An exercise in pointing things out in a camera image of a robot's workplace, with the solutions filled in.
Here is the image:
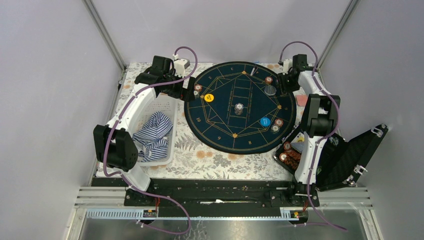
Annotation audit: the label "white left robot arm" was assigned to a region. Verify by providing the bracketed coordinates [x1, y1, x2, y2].
[93, 54, 195, 206]

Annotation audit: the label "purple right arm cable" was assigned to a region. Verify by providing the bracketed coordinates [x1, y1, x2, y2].
[279, 41, 348, 231]

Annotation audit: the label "pink sponge block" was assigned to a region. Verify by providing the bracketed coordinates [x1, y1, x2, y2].
[295, 94, 308, 107]

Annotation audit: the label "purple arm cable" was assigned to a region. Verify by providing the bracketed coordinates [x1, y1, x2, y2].
[102, 46, 199, 206]
[279, 41, 348, 231]

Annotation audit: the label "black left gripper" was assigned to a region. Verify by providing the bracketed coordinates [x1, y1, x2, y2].
[163, 70, 195, 101]

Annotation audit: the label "red chip rows in case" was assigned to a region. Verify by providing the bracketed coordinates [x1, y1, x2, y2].
[279, 142, 301, 171]

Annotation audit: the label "red five chip stack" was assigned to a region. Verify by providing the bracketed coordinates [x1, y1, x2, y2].
[274, 118, 284, 128]

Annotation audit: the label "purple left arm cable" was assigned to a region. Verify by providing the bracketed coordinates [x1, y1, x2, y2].
[102, 46, 199, 206]

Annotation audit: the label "blue white striped cloth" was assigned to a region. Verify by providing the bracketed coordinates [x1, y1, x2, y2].
[132, 111, 173, 163]

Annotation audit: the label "black poker chip case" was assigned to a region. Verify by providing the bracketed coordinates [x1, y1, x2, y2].
[272, 124, 389, 192]

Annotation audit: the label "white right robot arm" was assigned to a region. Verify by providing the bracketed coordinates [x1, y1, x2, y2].
[277, 54, 340, 206]

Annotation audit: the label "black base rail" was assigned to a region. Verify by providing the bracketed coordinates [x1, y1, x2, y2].
[91, 177, 319, 219]

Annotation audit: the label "blue small blind button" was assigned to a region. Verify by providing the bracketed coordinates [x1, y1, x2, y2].
[259, 117, 271, 128]

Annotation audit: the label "round dark poker mat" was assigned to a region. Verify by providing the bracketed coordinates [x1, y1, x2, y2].
[184, 61, 297, 155]

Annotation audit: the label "clear dealer button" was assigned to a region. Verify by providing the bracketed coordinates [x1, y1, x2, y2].
[264, 85, 277, 96]

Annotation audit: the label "yellow big blind button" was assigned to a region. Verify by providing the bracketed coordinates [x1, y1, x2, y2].
[203, 93, 215, 103]

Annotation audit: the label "grey chip stack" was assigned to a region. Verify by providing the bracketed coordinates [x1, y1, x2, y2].
[234, 103, 244, 116]

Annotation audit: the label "white plastic laundry basket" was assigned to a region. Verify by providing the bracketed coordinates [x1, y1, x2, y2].
[132, 95, 178, 167]

